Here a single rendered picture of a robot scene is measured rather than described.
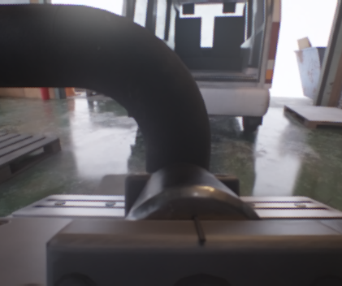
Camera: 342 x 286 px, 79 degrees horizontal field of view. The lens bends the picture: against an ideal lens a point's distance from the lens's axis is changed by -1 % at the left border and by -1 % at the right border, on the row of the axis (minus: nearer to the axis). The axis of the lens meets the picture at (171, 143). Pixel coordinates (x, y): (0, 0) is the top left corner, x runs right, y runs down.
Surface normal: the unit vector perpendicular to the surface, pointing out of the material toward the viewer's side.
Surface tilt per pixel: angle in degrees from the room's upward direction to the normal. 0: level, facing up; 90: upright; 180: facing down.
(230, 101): 88
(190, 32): 93
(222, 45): 93
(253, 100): 87
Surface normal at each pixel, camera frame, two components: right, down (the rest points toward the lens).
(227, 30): -0.22, 0.40
